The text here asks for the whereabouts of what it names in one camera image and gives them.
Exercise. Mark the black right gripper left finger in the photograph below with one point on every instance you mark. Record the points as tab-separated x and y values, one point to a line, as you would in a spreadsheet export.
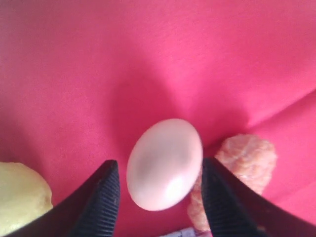
90	211

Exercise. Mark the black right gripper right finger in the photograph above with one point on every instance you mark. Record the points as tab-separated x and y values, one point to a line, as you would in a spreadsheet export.
234	210

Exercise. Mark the blue white milk carton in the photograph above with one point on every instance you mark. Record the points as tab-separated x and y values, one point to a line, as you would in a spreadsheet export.
190	232

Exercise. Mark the orange fried nugget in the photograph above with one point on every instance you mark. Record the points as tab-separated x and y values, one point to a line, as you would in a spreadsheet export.
250	158

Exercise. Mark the yellow lemon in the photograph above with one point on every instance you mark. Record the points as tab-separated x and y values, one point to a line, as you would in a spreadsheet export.
24	196

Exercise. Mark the brown egg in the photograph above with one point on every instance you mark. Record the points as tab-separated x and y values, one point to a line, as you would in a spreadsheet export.
164	164

